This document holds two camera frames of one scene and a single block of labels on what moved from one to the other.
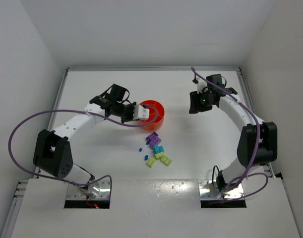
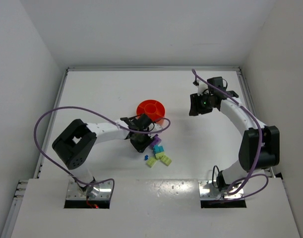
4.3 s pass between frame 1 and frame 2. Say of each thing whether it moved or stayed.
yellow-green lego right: stayed
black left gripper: moved
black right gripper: stayed
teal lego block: stayed
